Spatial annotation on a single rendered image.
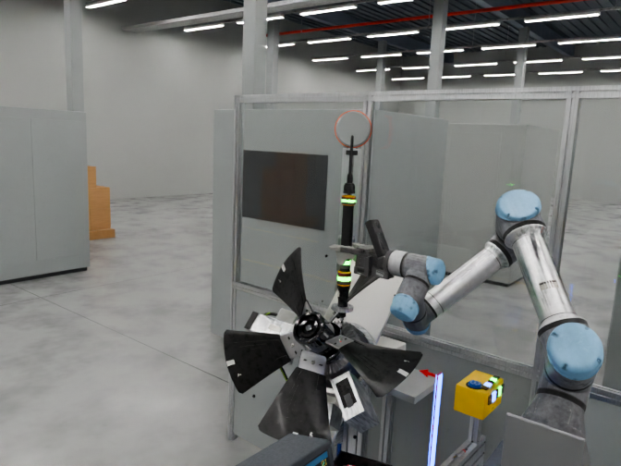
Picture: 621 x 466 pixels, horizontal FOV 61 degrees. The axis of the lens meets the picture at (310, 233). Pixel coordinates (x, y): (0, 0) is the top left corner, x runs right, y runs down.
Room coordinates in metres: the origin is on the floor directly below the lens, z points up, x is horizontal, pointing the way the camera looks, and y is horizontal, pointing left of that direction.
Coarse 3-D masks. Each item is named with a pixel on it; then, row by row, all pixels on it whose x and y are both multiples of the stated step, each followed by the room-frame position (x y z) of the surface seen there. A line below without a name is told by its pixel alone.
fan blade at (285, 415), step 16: (288, 384) 1.56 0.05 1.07; (304, 384) 1.57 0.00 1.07; (320, 384) 1.59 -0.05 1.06; (288, 400) 1.53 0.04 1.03; (304, 400) 1.54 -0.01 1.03; (320, 400) 1.56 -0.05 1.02; (272, 416) 1.50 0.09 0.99; (288, 416) 1.50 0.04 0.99; (304, 416) 1.51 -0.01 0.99; (320, 416) 1.52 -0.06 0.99; (272, 432) 1.48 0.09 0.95; (288, 432) 1.48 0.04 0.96; (304, 432) 1.48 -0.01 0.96; (320, 432) 1.49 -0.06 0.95
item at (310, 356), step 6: (300, 354) 1.64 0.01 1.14; (306, 354) 1.64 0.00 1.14; (312, 354) 1.65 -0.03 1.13; (318, 354) 1.66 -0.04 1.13; (300, 360) 1.62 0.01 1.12; (312, 360) 1.64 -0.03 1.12; (318, 360) 1.65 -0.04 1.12; (324, 360) 1.65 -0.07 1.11; (300, 366) 1.61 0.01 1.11; (306, 366) 1.62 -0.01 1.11; (312, 366) 1.63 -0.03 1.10; (318, 366) 1.63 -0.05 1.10; (324, 366) 1.64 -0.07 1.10; (318, 372) 1.62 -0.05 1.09
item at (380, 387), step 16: (352, 352) 1.56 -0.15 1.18; (368, 352) 1.57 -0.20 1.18; (384, 352) 1.57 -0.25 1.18; (400, 352) 1.57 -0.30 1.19; (416, 352) 1.56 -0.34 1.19; (368, 368) 1.50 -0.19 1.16; (384, 368) 1.49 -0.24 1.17; (400, 368) 1.49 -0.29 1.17; (368, 384) 1.44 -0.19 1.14; (384, 384) 1.44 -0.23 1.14
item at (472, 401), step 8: (472, 376) 1.67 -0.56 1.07; (480, 376) 1.67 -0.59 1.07; (488, 376) 1.68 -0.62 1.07; (464, 384) 1.61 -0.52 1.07; (496, 384) 1.63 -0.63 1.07; (456, 392) 1.61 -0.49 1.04; (464, 392) 1.59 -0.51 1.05; (472, 392) 1.57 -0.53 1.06; (480, 392) 1.56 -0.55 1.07; (488, 392) 1.57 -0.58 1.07; (456, 400) 1.61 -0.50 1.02; (464, 400) 1.59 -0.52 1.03; (472, 400) 1.57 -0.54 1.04; (480, 400) 1.56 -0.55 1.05; (496, 400) 1.63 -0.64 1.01; (456, 408) 1.60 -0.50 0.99; (464, 408) 1.59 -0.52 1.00; (472, 408) 1.57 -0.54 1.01; (480, 408) 1.55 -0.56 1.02; (488, 408) 1.58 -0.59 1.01; (472, 416) 1.57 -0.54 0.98; (480, 416) 1.55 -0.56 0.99
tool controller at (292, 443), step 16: (272, 448) 0.94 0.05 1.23; (288, 448) 0.93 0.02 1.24; (304, 448) 0.92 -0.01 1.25; (320, 448) 0.92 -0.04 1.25; (240, 464) 0.89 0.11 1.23; (256, 464) 0.88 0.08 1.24; (272, 464) 0.87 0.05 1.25; (288, 464) 0.86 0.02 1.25; (304, 464) 0.88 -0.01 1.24; (320, 464) 0.91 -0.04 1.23
